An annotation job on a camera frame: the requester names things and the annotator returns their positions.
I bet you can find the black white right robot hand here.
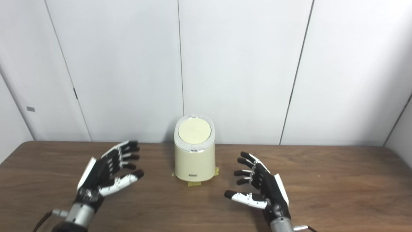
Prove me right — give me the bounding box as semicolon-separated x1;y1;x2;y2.
224;152;291;225

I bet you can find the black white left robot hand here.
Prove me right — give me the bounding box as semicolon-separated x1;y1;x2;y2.
73;140;144;213

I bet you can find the cream-colored round bin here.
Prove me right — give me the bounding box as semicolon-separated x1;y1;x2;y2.
174;114;216;182

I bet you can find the cream round bin lid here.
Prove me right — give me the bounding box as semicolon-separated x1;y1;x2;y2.
178;117;212;144

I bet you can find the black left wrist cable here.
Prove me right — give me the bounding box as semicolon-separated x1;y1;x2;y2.
32;209;69;232

